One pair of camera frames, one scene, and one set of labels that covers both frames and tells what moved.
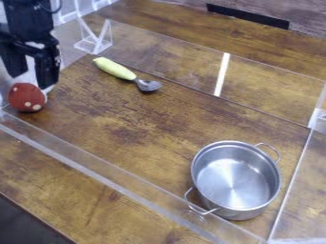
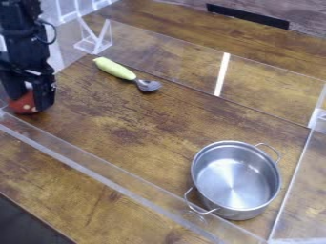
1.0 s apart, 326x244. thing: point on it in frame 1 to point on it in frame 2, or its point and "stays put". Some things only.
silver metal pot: (236, 179) stays put
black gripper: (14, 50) to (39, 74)
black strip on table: (254, 17) stays put
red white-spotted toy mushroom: (26, 97) stays put
